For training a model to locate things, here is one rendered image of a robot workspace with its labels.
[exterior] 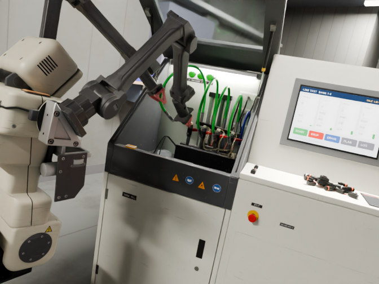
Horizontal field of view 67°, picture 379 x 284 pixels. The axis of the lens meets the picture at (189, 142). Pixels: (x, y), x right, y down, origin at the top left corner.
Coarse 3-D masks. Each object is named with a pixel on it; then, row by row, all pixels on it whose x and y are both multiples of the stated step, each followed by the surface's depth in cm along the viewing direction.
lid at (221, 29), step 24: (144, 0) 148; (168, 0) 146; (192, 0) 140; (216, 0) 135; (240, 0) 131; (264, 0) 127; (192, 24) 157; (216, 24) 151; (240, 24) 145; (264, 24) 137; (168, 48) 182; (216, 48) 167; (240, 48) 160; (264, 48) 153; (264, 72) 173
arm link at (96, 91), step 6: (96, 84) 86; (84, 90) 82; (90, 90) 83; (96, 90) 84; (102, 90) 85; (108, 90) 86; (90, 96) 82; (96, 96) 82; (102, 96) 83; (96, 102) 82
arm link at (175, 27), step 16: (176, 16) 93; (160, 32) 92; (176, 32) 93; (192, 32) 100; (144, 48) 90; (160, 48) 92; (128, 64) 88; (144, 64) 90; (96, 80) 87; (112, 80) 86; (128, 80) 88; (112, 96) 84; (96, 112) 85; (112, 112) 87
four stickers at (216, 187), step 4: (172, 176) 141; (176, 176) 140; (188, 176) 138; (176, 180) 141; (188, 180) 139; (192, 180) 138; (200, 180) 137; (192, 184) 138; (200, 184) 137; (204, 184) 136; (216, 184) 134; (200, 188) 137; (204, 188) 137; (212, 188) 135; (216, 188) 135; (220, 188) 134
